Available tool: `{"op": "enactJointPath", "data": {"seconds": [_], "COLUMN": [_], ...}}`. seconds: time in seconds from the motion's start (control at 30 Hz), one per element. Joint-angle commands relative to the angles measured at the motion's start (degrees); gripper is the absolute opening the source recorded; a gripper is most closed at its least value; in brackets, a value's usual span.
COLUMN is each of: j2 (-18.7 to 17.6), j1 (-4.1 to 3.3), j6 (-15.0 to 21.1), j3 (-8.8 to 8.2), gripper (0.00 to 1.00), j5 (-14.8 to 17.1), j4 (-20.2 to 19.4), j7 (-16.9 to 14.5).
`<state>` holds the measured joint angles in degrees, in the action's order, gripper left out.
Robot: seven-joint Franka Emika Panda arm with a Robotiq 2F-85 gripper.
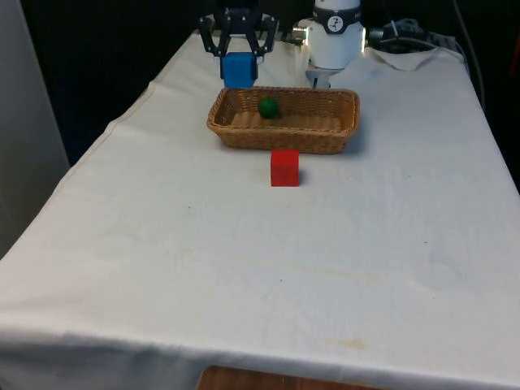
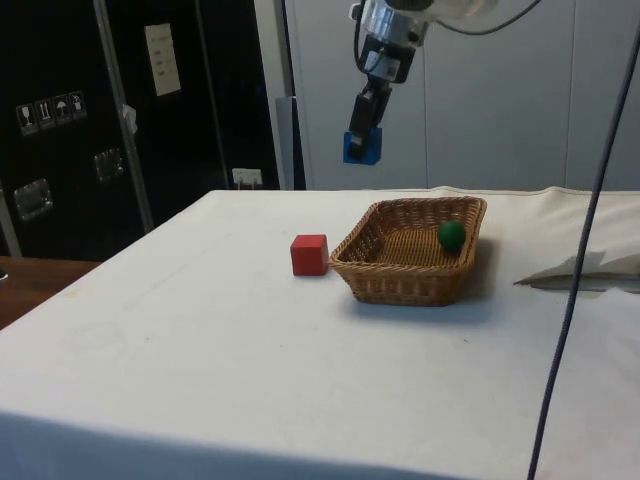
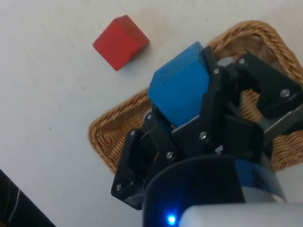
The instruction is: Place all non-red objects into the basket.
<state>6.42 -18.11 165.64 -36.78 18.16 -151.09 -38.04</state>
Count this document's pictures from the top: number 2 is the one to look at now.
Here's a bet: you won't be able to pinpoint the wicker basket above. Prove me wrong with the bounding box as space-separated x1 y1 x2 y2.
329 195 489 308

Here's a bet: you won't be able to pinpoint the black cable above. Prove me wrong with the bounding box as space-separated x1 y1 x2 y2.
435 0 527 37
527 0 640 480
352 3 370 77

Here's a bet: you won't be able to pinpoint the blue cube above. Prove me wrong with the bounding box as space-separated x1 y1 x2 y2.
342 125 385 166

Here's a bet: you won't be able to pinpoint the red cube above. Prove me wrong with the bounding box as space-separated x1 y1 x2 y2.
290 233 331 277

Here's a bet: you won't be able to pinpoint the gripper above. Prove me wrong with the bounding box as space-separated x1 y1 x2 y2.
348 33 419 151

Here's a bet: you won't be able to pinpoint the green ball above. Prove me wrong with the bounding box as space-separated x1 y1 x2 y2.
438 220 467 253

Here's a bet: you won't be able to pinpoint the black cabinet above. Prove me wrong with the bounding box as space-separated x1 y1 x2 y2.
0 0 307 262

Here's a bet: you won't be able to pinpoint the pale lockers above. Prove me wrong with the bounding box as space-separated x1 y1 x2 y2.
253 0 640 192

